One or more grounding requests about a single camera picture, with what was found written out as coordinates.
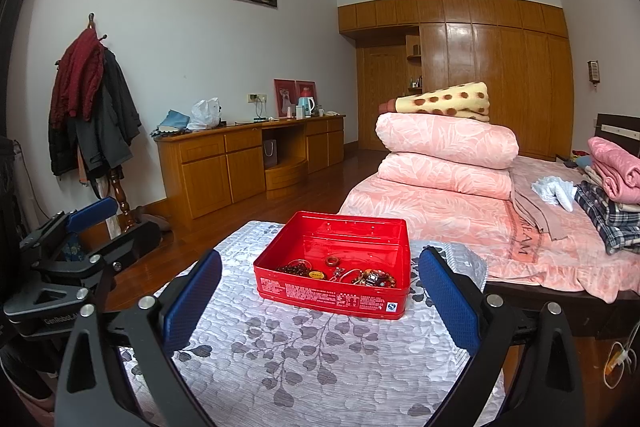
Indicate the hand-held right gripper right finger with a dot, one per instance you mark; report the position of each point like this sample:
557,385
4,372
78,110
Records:
447,302

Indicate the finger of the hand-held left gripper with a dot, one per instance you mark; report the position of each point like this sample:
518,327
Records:
135,244
92,212

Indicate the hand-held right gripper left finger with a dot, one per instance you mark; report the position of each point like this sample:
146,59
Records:
195,297

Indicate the silver bangle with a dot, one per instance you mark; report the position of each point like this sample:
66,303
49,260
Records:
345,276

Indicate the amber disc pendant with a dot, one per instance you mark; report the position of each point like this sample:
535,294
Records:
316,276

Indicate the red tin box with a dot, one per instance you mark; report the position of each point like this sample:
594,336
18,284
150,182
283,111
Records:
320,302

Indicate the person's left forearm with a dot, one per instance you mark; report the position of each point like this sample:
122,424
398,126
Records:
30,372

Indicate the dark slippers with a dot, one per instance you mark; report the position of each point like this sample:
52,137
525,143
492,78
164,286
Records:
152,222

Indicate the wooden coat rack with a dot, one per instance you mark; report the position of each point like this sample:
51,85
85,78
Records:
120,192

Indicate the coat rack with coats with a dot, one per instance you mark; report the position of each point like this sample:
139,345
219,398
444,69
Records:
110,122

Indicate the wooden sideboard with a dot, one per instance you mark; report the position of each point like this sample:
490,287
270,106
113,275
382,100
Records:
200,172

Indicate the white grey leaf quilted mat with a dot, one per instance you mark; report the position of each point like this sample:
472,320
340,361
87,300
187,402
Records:
280,357

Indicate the blue cloth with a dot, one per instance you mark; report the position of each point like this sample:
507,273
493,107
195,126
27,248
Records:
172,123

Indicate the folded pink quilt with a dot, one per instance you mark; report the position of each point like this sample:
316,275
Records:
450,139
440,177

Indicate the beige folded cloth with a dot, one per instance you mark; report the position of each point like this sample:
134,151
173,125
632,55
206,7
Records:
540,217

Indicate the dark red scarf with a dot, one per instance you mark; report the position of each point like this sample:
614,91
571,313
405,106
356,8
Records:
77,77

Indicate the white plastic bag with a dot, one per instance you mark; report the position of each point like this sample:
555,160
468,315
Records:
205,114

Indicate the white cloth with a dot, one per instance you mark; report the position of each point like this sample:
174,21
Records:
550,189

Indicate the grey gift bag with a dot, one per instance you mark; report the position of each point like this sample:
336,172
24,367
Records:
270,153

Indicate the plaid clothes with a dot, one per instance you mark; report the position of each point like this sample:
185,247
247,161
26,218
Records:
605,212

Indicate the blue fabric item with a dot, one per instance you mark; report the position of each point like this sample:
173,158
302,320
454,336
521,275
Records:
584,162

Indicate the giraffe print blanket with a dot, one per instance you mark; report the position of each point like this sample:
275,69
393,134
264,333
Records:
450,104

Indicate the white cup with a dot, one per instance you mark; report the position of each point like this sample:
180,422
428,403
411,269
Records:
298,113

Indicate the wooden door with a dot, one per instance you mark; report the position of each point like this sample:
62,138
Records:
380,97

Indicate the pink folded blanket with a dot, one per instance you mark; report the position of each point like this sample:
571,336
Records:
617,167

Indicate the teal electric kettle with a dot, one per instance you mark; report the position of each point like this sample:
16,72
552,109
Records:
306,106

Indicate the small white cups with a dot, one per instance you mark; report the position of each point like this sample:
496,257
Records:
327,112

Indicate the wooden wardrobe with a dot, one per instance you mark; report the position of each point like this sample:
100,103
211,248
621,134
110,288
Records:
500,72

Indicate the dark wooden bed headboard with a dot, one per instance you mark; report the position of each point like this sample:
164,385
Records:
620,122

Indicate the wall socket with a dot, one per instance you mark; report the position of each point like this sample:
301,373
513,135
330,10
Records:
257,98

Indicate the red photo frame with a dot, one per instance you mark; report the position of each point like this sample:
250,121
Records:
306,88
284,94

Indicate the wall intercom phone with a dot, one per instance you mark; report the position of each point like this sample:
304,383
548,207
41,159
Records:
593,71

